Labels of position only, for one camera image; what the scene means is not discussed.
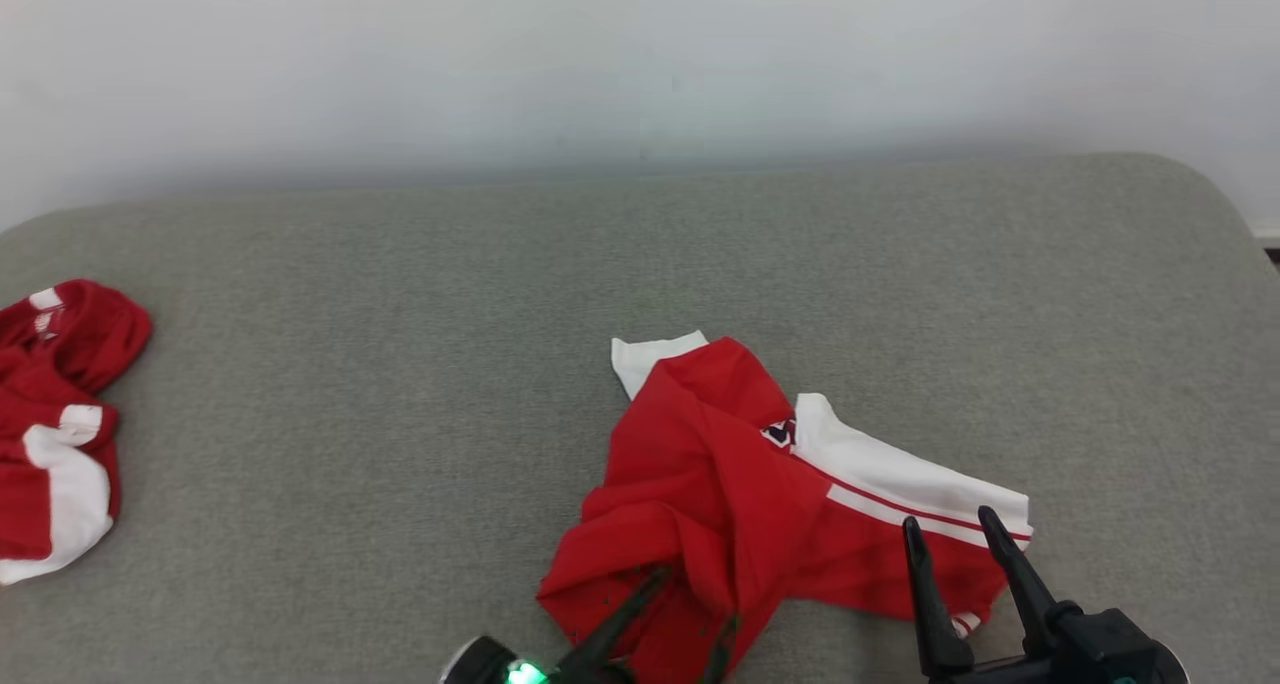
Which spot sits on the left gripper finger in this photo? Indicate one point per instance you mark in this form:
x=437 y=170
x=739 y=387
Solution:
x=722 y=654
x=615 y=629

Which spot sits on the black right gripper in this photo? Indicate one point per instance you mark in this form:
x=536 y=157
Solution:
x=1000 y=672

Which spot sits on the red white basketball jersey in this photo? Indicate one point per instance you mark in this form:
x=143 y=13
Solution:
x=720 y=504

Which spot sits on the red white basketball shorts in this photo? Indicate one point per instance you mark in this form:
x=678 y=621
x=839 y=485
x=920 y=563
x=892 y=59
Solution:
x=60 y=364

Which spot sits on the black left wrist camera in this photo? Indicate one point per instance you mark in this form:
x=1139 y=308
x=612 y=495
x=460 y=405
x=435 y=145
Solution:
x=485 y=664

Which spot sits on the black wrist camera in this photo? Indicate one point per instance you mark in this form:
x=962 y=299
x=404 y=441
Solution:
x=485 y=664
x=1110 y=649

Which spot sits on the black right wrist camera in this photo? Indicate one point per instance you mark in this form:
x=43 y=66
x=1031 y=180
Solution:
x=1110 y=649

